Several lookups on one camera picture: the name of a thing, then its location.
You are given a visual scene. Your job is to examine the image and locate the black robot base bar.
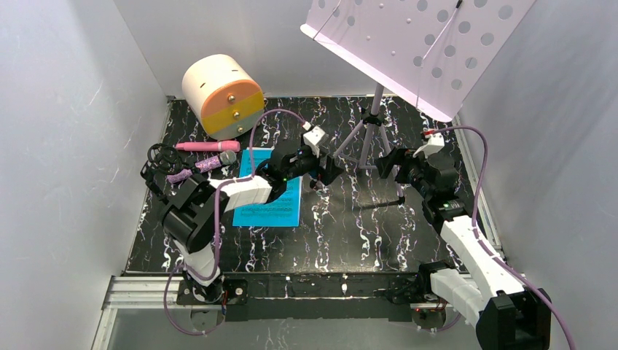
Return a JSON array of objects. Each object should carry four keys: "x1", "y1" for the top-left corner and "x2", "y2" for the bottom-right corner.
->
[{"x1": 174, "y1": 272, "x2": 444, "y2": 322}]

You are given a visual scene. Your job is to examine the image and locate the blue sheet music page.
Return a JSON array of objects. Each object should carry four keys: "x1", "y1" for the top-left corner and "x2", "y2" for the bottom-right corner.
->
[{"x1": 232, "y1": 177, "x2": 302, "y2": 228}]

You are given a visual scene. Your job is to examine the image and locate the round pastel drawer cabinet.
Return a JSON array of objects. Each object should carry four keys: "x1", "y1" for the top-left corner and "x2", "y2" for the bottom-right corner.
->
[{"x1": 181, "y1": 54, "x2": 265, "y2": 141}]

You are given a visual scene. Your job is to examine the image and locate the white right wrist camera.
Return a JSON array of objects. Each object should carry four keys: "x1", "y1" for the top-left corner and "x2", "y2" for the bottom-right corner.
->
[{"x1": 412, "y1": 130, "x2": 445, "y2": 158}]

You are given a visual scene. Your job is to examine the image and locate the black tripod microphone stand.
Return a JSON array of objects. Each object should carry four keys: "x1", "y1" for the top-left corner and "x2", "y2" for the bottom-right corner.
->
[{"x1": 140, "y1": 143, "x2": 198, "y2": 197}]

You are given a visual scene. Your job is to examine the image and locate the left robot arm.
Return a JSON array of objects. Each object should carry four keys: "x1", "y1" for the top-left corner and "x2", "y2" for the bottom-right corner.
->
[{"x1": 148, "y1": 144, "x2": 343, "y2": 289}]

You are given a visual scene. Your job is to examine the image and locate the silver mesh studio microphone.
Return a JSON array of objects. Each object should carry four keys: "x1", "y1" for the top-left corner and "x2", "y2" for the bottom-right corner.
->
[{"x1": 166, "y1": 150, "x2": 237, "y2": 184}]

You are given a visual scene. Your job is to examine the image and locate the pink microphone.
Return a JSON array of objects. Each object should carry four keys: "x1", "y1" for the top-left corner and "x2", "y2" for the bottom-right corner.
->
[{"x1": 175, "y1": 140, "x2": 240, "y2": 152}]

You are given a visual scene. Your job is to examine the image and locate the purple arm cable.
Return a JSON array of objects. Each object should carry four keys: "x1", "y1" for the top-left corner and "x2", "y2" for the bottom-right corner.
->
[
  {"x1": 431, "y1": 125, "x2": 578, "y2": 350},
  {"x1": 163, "y1": 108, "x2": 310, "y2": 337}
]

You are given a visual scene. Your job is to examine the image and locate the aluminium rail right edge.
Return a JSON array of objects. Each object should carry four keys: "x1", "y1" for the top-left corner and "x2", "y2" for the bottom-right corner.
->
[{"x1": 451, "y1": 115, "x2": 552, "y2": 350}]

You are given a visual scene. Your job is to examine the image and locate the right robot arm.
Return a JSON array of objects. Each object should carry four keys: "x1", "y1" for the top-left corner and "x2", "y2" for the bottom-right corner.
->
[{"x1": 375, "y1": 149, "x2": 551, "y2": 349}]

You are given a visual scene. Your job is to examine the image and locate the lilac music stand tripod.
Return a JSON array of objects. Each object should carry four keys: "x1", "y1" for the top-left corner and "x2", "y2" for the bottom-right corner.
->
[{"x1": 299, "y1": 0, "x2": 538, "y2": 206}]

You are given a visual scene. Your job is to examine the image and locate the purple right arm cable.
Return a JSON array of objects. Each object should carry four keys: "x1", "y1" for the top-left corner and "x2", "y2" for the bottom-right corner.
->
[{"x1": 431, "y1": 125, "x2": 578, "y2": 350}]

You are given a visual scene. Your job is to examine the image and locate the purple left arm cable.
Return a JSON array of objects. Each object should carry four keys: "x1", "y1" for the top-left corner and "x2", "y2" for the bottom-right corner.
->
[{"x1": 163, "y1": 108, "x2": 310, "y2": 337}]

